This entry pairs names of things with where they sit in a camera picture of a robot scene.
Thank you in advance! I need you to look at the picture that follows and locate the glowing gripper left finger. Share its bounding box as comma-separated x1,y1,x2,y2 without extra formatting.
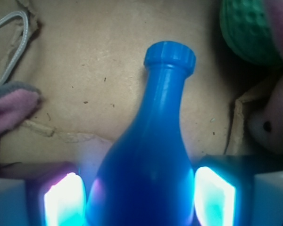
0,161,86,226

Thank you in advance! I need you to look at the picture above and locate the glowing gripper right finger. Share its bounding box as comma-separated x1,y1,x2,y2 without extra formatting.
194,154,283,226

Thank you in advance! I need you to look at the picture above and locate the blue plastic bottle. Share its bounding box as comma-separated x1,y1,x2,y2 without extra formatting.
86,41,196,226

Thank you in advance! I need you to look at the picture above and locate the pink plush bunny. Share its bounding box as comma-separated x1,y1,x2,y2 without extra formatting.
248,0,283,154

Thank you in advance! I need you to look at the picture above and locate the grey plush bunny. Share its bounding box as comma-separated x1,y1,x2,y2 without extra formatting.
0,10,41,134

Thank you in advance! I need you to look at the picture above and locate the brown paper bag tray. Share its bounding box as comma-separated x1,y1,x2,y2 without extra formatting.
0,0,283,164

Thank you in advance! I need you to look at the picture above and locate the green knitted ball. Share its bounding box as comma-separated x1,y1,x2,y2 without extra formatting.
219,0,283,66

